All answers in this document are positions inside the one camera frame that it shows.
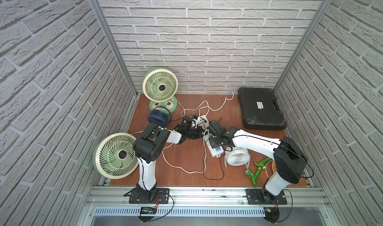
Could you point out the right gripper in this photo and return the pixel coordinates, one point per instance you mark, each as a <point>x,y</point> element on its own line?
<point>213,145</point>

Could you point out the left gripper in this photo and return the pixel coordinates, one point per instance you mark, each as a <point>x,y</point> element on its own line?
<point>190,126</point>

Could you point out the white power strip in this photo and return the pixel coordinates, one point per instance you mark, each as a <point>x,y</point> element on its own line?
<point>214,149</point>

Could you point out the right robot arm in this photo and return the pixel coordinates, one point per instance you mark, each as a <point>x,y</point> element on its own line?
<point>288,157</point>

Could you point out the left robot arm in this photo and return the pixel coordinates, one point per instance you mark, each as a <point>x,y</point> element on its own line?
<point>148,148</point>

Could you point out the white small desk fan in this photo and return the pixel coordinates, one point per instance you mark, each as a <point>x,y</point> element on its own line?
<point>236,156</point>

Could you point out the dark blue small fan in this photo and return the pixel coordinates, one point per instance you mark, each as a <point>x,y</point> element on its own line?
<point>160,116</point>

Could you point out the orange small fan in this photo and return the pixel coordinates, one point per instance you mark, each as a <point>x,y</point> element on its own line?
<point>270,168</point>

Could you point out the green fan at left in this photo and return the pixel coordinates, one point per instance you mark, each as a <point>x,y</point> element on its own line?
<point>114,157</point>

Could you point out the black plastic tool case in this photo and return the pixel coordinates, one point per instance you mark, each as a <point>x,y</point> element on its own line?
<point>260,110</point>

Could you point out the small black controller box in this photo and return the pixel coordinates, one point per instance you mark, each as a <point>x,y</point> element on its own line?
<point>148,211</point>

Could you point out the black round connector box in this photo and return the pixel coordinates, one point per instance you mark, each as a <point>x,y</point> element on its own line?
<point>271,215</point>

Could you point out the green fan by back wall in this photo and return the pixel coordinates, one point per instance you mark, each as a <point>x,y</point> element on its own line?
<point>160,85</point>

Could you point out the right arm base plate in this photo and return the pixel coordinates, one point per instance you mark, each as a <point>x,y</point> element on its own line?
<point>258,196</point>

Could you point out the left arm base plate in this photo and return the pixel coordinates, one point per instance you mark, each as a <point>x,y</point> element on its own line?
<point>155,196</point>

